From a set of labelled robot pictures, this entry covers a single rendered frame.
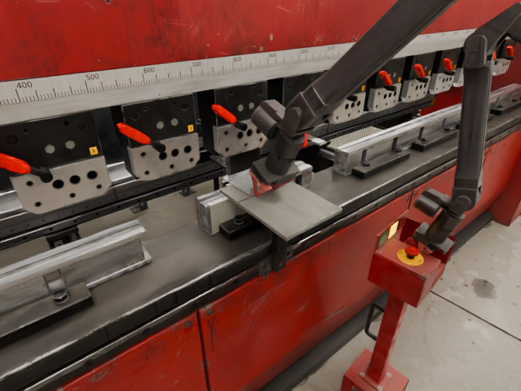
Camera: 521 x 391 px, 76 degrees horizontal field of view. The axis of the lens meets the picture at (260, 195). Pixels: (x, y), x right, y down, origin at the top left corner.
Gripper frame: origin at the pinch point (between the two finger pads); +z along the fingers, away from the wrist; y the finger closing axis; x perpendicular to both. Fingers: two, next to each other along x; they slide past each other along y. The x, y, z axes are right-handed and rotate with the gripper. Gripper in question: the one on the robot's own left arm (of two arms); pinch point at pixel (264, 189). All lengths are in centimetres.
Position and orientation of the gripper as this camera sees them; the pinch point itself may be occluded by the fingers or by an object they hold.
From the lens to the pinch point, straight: 84.9
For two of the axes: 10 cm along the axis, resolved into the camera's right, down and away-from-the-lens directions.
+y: -7.7, 3.1, -5.5
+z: -2.9, 5.9, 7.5
